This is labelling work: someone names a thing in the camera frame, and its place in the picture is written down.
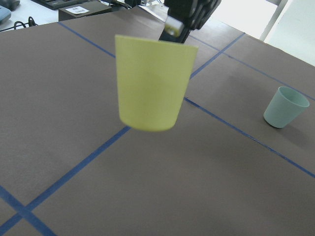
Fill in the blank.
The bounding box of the yellow cup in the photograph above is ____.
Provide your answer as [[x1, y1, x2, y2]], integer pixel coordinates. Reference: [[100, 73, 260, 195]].
[[115, 35, 198, 132]]

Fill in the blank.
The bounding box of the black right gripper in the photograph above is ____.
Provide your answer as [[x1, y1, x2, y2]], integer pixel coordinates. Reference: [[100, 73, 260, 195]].
[[159, 0, 221, 44]]

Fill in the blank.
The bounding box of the green cup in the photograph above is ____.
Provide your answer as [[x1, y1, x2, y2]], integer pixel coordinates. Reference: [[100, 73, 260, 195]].
[[263, 86, 310, 128]]

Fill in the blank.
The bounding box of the black box with label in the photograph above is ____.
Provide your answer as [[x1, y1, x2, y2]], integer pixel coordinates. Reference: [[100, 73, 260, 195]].
[[58, 3, 112, 21]]

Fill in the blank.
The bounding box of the brown table mat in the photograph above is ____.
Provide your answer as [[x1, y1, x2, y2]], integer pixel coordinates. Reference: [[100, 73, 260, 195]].
[[0, 8, 315, 236]]

